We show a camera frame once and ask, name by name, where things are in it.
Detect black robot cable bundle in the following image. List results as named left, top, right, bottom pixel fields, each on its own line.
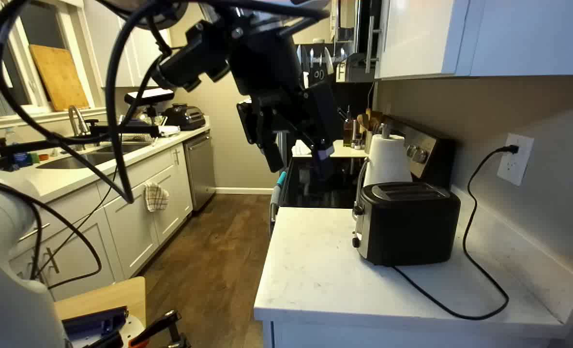
left=0, top=0, right=331, bottom=291

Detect wooden cutting board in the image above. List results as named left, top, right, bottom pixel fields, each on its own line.
left=29, top=44, right=89, bottom=110

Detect black countertop grill appliance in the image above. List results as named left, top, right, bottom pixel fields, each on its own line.
left=165, top=104, right=206, bottom=131

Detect stainless dishwasher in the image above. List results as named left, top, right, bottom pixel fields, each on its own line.
left=184, top=131, right=215, bottom=212

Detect black toaster power cord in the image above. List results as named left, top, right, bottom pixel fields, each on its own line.
left=389, top=144, right=521, bottom=322

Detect white lower kitchen cabinets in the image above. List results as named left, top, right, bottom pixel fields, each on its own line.
left=18, top=143, right=192, bottom=299

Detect white wall outlet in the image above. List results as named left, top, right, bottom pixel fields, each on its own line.
left=498, top=133, right=535, bottom=185

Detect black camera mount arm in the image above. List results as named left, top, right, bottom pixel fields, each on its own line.
left=0, top=86, right=176, bottom=160

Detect dark glass bottle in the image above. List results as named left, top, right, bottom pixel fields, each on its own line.
left=343, top=104, right=355, bottom=146

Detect black silver toaster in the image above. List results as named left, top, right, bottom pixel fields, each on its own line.
left=353, top=181, right=461, bottom=266

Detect white upper cabinet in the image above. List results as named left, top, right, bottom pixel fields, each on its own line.
left=376, top=0, right=573, bottom=79

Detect kitchen sink faucet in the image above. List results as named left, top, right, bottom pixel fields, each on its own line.
left=68, top=106, right=89, bottom=135

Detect stainless kitchen sink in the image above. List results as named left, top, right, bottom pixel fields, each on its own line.
left=45, top=143, right=144, bottom=168

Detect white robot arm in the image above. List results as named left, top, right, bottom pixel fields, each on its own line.
left=0, top=0, right=333, bottom=348

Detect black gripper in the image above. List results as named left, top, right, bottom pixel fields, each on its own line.
left=153, top=5, right=335, bottom=172

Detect white hanging dish towel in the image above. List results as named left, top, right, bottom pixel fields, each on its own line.
left=144, top=183, right=169, bottom=212

